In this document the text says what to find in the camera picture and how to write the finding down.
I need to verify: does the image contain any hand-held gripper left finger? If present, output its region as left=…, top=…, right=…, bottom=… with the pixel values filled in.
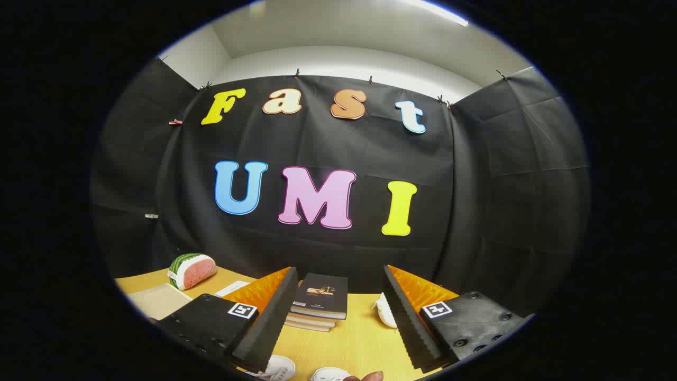
left=157, top=266, right=300, bottom=374

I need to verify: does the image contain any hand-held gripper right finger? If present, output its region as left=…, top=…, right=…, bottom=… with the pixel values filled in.
left=383, top=265, right=535, bottom=374

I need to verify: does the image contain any white canvas shoe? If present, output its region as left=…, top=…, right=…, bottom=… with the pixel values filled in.
left=309, top=367, right=352, bottom=381
left=245, top=355, right=297, bottom=381

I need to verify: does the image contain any cream fabric storage box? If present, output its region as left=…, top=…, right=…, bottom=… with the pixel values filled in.
left=129, top=284, right=192, bottom=321

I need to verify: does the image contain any white plush toy with eyes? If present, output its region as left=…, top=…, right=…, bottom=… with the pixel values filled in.
left=372, top=293, right=398, bottom=329

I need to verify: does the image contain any thin brown book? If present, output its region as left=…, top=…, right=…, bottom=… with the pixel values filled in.
left=284, top=320, right=331, bottom=333

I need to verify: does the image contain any dark hardcover book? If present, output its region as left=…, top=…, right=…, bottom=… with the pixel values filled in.
left=290, top=273, right=349, bottom=320

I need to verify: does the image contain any watermelon slice plush toy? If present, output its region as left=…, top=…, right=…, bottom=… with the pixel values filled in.
left=168, top=253, right=217, bottom=292

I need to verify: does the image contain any black backdrop cloth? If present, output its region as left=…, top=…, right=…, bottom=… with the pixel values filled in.
left=90, top=56, right=590, bottom=318

